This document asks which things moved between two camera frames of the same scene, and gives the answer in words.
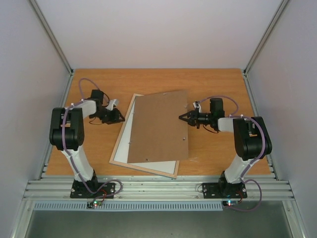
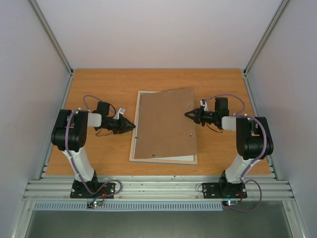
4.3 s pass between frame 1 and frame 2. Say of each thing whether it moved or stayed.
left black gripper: moved
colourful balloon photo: moved
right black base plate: stayed
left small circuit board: stayed
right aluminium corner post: stayed
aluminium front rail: stayed
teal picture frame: moved
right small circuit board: stayed
